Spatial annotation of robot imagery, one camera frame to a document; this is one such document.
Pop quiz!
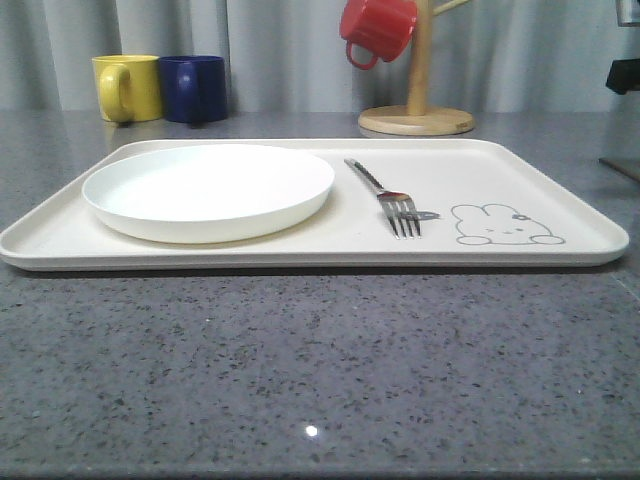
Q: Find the white round plate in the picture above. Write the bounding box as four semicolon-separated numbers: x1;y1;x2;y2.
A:
82;144;335;244

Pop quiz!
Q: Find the red ribbed mug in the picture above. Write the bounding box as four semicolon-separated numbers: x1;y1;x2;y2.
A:
339;0;418;70

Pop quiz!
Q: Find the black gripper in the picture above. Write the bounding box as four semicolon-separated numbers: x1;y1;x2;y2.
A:
605;0;639;95

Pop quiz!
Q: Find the wooden mug tree stand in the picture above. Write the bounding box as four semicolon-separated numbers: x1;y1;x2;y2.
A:
358;0;475;136

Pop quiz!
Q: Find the grey curtain backdrop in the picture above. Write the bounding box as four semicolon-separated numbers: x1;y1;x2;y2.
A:
1;1;639;113

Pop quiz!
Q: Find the yellow mug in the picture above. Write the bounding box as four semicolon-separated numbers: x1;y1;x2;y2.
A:
92;54;163;123

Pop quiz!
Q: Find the silver metal chopsticks pair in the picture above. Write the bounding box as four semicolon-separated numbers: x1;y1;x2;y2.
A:
599;158;640;182

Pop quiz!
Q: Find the beige rabbit serving tray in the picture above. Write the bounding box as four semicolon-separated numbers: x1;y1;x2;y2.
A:
1;139;629;271

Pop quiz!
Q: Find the silver metal fork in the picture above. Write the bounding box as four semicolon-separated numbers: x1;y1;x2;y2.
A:
344;158;422;239

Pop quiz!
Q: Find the dark blue mug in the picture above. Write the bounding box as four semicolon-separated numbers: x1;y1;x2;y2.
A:
158;55;228;124

